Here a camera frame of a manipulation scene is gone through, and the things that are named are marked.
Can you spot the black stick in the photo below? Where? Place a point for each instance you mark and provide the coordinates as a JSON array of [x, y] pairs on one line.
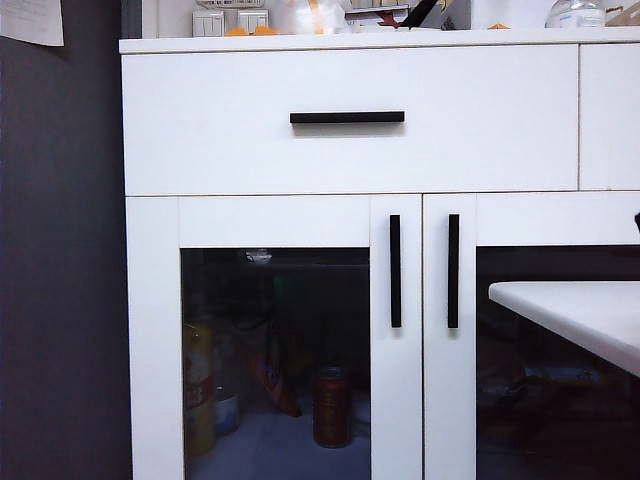
[[417, 15]]

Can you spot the small orange piece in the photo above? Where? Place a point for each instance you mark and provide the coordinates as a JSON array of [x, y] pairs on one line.
[[498, 26]]

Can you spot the white paper sheet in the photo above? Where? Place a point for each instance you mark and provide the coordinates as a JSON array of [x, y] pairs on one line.
[[30, 20]]

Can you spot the yellow detergent bottle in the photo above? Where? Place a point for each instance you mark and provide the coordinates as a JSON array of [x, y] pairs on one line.
[[197, 400]]

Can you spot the white glass cabinet door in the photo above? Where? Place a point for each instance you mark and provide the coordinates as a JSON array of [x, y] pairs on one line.
[[440, 400], [395, 400]]

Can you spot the red beverage can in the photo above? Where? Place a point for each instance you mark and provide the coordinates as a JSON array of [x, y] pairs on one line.
[[332, 410]]

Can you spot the orange snack packet blue print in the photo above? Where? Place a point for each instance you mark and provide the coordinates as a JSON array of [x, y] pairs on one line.
[[285, 400]]

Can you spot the small red object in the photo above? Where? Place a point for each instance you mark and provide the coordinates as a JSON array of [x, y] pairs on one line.
[[388, 21]]

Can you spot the clear pump sanitizer bottle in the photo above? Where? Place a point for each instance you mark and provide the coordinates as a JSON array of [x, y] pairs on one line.
[[227, 410]]

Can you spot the clear plastic jar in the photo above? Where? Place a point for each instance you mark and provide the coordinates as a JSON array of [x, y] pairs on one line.
[[575, 15]]

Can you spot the white wall switch panel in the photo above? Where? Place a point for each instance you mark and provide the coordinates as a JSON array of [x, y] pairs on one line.
[[208, 24], [252, 21]]

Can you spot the white printed box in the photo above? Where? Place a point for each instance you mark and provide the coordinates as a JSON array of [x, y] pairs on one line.
[[365, 12]]

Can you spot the dark red snack packet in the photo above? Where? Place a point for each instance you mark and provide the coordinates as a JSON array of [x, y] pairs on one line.
[[500, 372]]

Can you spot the brown cardboard box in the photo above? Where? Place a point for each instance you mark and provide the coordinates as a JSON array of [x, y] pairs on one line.
[[622, 17]]

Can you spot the grey printed box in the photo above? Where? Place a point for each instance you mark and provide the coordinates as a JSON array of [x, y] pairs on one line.
[[455, 17]]

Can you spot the white cabinet body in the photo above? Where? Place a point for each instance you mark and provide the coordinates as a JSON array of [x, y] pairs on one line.
[[350, 42]]

